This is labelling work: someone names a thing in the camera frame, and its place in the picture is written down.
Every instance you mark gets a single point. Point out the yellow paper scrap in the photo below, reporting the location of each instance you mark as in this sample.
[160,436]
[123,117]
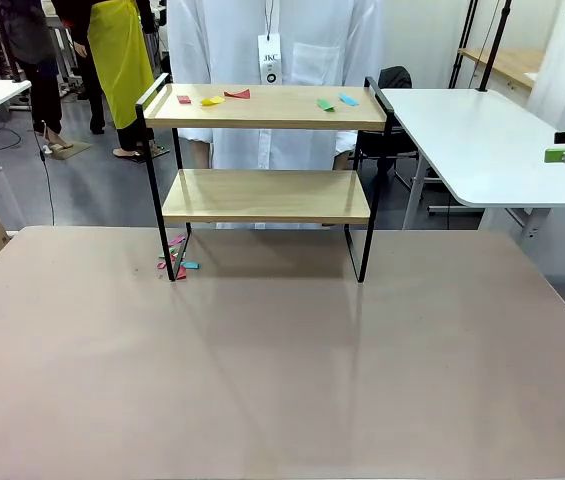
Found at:
[212,101]

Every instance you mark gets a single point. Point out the large white table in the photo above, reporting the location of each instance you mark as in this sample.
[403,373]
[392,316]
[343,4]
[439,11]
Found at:
[487,150]

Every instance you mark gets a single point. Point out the two-tier wooden shelf black frame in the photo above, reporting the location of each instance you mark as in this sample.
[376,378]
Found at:
[262,117]

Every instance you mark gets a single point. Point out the beige floor mat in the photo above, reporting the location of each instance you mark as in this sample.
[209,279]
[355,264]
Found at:
[74,149]

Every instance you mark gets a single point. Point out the blue paper scrap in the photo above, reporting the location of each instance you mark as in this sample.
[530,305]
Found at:
[191,265]
[349,99]

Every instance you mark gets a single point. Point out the red-brown paper scrap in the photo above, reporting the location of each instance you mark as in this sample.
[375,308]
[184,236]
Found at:
[182,273]

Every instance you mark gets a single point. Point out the black chair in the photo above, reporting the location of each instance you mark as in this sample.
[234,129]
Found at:
[394,77]

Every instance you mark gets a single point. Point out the person's right forearm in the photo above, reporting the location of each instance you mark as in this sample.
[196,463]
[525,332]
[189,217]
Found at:
[202,152]

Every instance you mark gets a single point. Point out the black tripod stand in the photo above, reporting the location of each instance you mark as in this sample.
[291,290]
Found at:
[494,50]

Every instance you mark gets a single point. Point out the magenta paper scrap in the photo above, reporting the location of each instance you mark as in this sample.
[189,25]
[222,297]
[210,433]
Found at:
[177,241]

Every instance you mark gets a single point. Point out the person in white shirt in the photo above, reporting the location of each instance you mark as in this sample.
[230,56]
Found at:
[232,40]

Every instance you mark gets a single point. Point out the figure in dark clothes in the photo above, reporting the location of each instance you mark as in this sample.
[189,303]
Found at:
[27,30]

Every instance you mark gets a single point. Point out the person's left forearm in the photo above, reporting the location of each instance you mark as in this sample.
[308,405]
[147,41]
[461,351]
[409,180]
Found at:
[342,160]

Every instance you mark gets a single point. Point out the figure in yellow apron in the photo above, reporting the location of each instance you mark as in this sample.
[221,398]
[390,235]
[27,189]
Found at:
[117,60]

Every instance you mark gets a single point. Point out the wooden desk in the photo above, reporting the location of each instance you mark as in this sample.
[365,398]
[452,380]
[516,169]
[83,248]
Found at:
[517,62]

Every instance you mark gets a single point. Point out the large red paper scrap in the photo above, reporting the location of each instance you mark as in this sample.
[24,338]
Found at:
[238,93]

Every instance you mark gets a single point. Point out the pinkish red paper scrap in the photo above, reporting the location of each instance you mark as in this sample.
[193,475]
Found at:
[184,99]

